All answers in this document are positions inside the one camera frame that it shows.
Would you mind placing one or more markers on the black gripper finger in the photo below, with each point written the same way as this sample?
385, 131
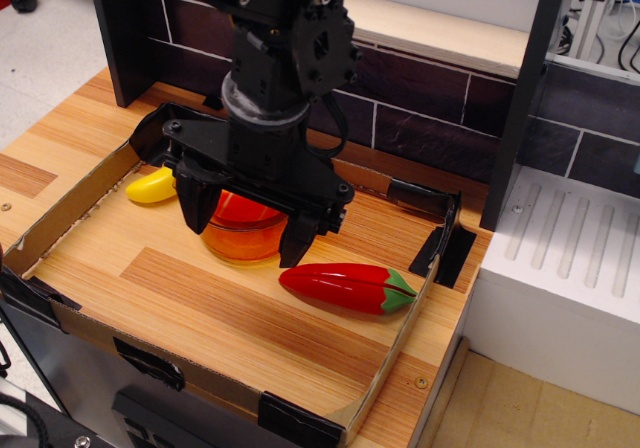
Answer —
198, 191
296, 239

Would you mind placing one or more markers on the dark shelf with tile backsplash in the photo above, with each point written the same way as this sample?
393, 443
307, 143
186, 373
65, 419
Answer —
424, 113

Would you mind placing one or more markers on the aluminium frame with cables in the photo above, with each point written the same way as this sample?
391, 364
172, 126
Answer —
599, 35

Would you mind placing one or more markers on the orange transparent plastic pot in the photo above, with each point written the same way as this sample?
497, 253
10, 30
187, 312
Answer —
245, 242

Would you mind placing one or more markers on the black oven handle panel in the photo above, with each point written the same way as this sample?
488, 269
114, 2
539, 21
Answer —
181, 421

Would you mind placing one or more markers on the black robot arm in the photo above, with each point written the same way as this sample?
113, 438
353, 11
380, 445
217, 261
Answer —
286, 55

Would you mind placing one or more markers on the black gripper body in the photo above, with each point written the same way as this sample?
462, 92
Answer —
269, 161

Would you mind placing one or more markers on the red toy chili pepper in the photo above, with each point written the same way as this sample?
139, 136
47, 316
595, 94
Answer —
364, 288

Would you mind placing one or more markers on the yellow toy banana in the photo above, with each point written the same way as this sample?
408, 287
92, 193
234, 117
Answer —
153, 188

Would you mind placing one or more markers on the salmon sushi toy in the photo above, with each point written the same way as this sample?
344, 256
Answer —
235, 209

